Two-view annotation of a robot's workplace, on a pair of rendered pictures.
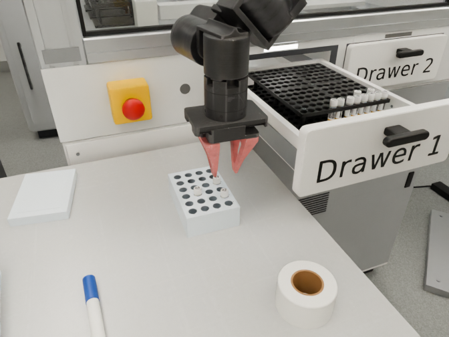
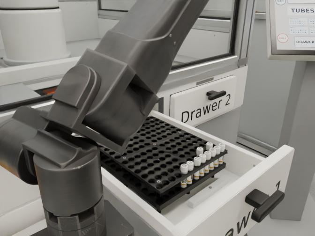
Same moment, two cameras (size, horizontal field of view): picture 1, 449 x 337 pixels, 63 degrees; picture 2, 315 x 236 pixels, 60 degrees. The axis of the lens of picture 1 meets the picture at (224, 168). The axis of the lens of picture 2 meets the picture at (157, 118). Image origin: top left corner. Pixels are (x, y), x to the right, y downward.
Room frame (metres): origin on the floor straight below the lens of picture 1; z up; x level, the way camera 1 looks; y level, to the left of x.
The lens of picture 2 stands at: (0.24, 0.00, 1.17)
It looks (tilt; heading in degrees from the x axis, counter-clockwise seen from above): 25 degrees down; 339
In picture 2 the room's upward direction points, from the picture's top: straight up
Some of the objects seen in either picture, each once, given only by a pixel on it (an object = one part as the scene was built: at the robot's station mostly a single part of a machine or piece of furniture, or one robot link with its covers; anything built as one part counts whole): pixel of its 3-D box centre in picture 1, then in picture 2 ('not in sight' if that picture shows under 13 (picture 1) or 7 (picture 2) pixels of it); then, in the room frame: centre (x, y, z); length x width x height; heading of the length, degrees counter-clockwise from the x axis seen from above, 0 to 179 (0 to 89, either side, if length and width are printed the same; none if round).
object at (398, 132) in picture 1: (399, 134); (260, 201); (0.47, -0.25, 0.91); 0.07 x 0.04 x 0.01; 111
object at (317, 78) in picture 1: (309, 99); (154, 158); (0.68, -0.17, 0.87); 0.22 x 0.18 x 0.06; 21
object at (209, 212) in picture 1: (202, 198); not in sight; (0.48, 0.04, 0.78); 0.12 x 0.08 x 0.04; 20
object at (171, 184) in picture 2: (344, 105); (193, 167); (0.58, -0.20, 0.90); 0.18 x 0.02 x 0.01; 111
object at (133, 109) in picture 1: (133, 107); not in sight; (0.62, 0.17, 0.88); 0.04 x 0.03 x 0.04; 111
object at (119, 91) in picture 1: (129, 101); not in sight; (0.65, 0.18, 0.88); 0.07 x 0.05 x 0.07; 111
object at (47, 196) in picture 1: (45, 194); not in sight; (0.50, 0.30, 0.77); 0.13 x 0.09 x 0.02; 13
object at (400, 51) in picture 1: (405, 52); (213, 94); (0.88, -0.43, 0.91); 0.07 x 0.04 x 0.01; 111
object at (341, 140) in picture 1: (381, 145); (241, 208); (0.49, -0.24, 0.87); 0.29 x 0.02 x 0.11; 111
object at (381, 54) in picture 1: (394, 62); (206, 102); (0.90, -0.42, 0.87); 0.29 x 0.02 x 0.11; 111
